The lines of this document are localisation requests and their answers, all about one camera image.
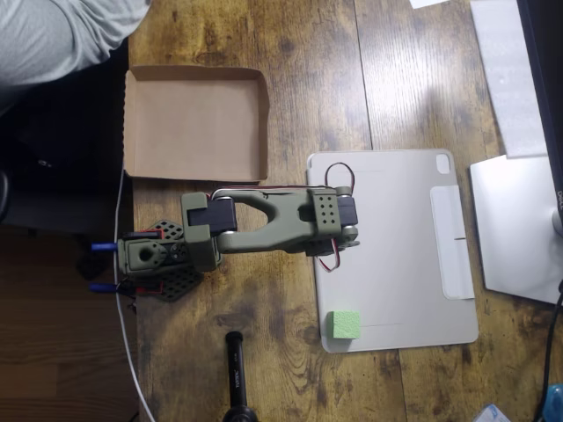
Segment person grey shirt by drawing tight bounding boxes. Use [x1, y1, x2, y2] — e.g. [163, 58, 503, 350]
[0, 0, 153, 118]

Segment silver monitor stand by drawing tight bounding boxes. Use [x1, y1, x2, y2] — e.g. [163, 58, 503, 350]
[469, 154, 563, 307]

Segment white cable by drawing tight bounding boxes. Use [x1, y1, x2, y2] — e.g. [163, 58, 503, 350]
[113, 169, 156, 422]

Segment black cable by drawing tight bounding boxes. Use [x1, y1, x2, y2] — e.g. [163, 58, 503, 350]
[531, 280, 563, 422]

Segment brown cardboard tray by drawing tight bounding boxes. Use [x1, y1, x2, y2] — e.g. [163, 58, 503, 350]
[122, 64, 270, 184]

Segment black chair castor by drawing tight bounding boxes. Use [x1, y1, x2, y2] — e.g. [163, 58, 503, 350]
[77, 254, 106, 279]

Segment black camera stand pole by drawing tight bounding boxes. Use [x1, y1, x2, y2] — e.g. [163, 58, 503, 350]
[219, 331, 260, 422]

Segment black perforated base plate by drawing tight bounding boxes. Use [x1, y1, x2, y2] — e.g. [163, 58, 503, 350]
[131, 217, 225, 304]

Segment white blue packet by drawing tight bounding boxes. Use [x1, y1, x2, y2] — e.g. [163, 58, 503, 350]
[474, 403, 514, 422]

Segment person black trousers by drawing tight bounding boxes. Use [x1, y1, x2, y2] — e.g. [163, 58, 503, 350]
[0, 52, 133, 199]

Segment black computer monitor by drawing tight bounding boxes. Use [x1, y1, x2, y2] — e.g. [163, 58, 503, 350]
[516, 0, 563, 212]

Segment white foam sheet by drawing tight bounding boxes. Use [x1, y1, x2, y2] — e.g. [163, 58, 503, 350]
[469, 0, 550, 159]

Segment blue round object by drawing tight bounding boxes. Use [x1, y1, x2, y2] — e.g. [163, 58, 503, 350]
[543, 382, 563, 422]

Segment green foam cube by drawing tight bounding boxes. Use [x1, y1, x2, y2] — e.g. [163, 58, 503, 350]
[325, 309, 362, 340]

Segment tablet in beige case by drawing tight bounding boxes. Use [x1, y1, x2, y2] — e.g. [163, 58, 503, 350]
[306, 148, 479, 355]

